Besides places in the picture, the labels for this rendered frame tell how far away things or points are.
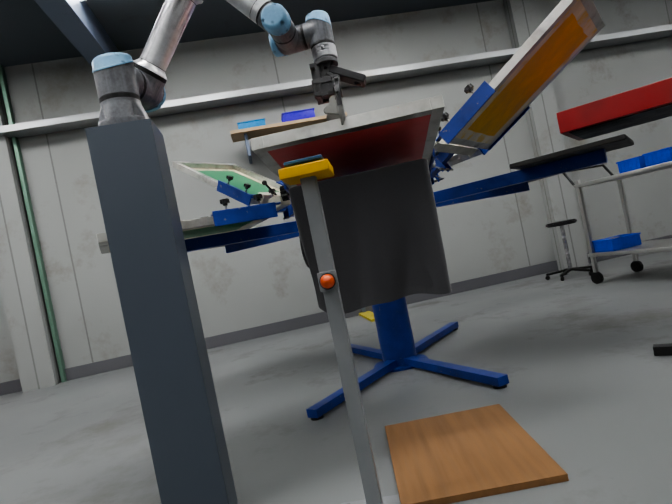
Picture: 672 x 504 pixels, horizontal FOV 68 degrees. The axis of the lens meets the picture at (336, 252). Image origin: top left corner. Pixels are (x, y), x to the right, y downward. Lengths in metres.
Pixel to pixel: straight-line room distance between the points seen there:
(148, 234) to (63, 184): 4.26
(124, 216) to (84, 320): 4.15
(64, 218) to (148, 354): 4.25
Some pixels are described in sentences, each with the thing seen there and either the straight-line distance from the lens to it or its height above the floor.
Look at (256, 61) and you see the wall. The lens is 5.74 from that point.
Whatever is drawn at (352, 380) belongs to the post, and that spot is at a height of 0.38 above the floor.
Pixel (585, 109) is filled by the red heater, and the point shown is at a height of 1.08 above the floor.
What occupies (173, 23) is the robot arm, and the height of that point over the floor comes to 1.53.
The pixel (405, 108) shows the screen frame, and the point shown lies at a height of 1.09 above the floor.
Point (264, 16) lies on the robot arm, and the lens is 1.52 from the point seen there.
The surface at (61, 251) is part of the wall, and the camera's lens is 5.68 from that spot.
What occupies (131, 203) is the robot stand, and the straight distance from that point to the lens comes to 1.52.
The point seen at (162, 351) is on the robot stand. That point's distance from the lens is 1.51.
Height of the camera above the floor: 0.72
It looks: level
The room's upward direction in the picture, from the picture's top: 12 degrees counter-clockwise
